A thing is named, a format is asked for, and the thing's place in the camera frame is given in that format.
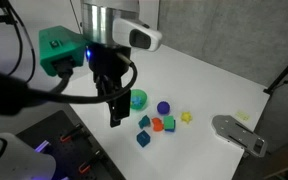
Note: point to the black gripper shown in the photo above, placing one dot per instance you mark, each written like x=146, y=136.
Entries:
x=107, y=63

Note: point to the green rubber block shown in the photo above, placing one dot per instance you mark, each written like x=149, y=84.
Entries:
x=169, y=122

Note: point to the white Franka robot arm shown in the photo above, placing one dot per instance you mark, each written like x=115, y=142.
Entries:
x=100, y=23

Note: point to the light blue rubber toy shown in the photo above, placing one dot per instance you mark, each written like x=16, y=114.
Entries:
x=137, y=100

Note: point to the green plastic bowl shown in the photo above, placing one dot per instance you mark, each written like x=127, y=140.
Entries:
x=140, y=96

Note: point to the teal rubber toy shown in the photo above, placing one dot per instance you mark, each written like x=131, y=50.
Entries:
x=144, y=122

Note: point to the dark blue rubber cube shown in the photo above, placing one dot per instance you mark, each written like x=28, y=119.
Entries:
x=143, y=138

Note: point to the purple bumpy ball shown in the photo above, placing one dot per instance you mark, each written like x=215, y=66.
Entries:
x=163, y=107

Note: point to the orange rubber toy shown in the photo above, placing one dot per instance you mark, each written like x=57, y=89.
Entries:
x=157, y=125

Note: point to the yellow star toy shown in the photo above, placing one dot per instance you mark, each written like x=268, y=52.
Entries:
x=186, y=117

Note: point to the purple glowing light strip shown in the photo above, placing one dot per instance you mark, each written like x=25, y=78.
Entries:
x=42, y=146

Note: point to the grey metal mounting plate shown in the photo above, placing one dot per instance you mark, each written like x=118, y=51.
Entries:
x=237, y=135

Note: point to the yellow sticky note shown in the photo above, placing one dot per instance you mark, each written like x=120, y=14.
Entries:
x=242, y=115

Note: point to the black tripod stand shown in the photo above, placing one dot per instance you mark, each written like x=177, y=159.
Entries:
x=284, y=75

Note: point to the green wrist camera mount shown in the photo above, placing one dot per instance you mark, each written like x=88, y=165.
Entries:
x=59, y=46

